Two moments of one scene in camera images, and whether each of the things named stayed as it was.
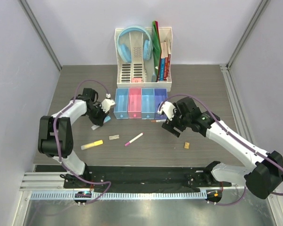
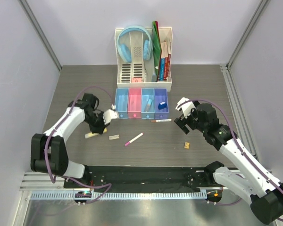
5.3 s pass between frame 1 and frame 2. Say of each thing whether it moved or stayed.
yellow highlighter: moved
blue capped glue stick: moved
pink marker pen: stayed
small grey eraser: stayed
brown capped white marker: stayed
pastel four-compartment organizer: stayed
